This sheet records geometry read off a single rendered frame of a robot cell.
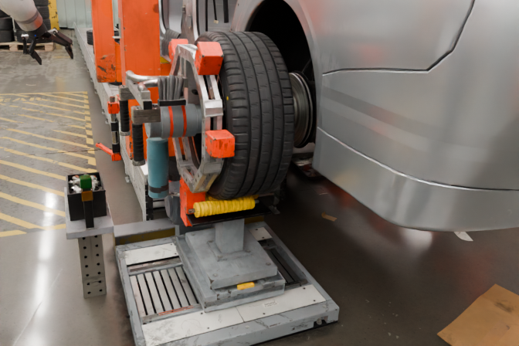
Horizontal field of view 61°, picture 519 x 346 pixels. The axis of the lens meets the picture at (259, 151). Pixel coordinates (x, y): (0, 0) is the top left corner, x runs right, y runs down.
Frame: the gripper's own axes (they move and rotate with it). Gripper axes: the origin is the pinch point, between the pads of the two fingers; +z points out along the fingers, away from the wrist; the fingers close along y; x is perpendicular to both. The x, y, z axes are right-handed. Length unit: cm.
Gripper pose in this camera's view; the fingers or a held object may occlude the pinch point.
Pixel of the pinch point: (55, 57)
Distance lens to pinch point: 212.3
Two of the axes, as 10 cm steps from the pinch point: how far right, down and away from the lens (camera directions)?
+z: 0.4, 4.7, 8.8
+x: 2.1, 8.6, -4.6
